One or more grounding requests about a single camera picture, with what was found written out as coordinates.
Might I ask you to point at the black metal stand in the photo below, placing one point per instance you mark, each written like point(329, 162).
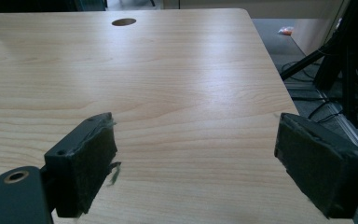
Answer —
point(338, 59)

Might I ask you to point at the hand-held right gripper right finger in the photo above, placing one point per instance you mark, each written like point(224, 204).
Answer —
point(317, 161)

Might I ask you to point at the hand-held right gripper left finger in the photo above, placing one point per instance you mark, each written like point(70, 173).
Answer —
point(80, 168)

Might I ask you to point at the orange packet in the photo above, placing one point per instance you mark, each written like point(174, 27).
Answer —
point(286, 30)

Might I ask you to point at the aluminium floor rail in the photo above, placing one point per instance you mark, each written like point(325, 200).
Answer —
point(351, 124)

